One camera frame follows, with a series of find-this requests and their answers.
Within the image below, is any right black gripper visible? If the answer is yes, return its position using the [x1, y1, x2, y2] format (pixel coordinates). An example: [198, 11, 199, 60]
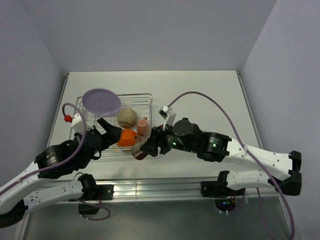
[140, 120, 197, 156]

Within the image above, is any black mug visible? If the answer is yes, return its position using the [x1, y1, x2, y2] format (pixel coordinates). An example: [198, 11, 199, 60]
[131, 140, 148, 161]

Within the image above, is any orange bowl white inside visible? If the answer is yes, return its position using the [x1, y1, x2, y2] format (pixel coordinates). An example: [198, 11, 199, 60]
[116, 128, 141, 147]

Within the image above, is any pink mug white inside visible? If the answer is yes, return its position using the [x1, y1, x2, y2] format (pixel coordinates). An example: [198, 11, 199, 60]
[136, 117, 151, 137]

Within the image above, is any purple plate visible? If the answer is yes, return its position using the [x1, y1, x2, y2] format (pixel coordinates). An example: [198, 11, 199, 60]
[82, 88, 122, 117]

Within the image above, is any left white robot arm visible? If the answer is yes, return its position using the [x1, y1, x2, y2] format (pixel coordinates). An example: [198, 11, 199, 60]
[0, 118, 122, 228]

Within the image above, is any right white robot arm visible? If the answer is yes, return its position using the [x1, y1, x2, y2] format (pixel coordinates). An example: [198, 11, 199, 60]
[139, 118, 302, 198]

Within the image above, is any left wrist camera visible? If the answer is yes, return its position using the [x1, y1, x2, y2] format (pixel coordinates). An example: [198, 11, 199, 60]
[64, 113, 86, 134]

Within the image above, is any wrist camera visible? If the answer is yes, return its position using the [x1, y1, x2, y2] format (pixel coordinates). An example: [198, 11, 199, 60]
[64, 113, 86, 134]
[158, 106, 176, 130]

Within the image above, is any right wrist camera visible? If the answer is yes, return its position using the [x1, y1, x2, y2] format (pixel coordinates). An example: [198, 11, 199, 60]
[158, 106, 176, 130]

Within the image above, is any wire dish rack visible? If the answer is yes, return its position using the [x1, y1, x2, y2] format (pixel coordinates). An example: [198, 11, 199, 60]
[75, 93, 154, 162]

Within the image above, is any aluminium rail frame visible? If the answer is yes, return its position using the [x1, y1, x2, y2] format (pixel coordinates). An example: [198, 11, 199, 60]
[24, 176, 287, 203]

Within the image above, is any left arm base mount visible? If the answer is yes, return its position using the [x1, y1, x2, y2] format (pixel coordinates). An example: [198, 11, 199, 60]
[78, 184, 114, 218]

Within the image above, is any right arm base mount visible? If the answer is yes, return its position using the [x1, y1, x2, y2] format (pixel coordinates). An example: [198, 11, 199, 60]
[200, 181, 246, 216]

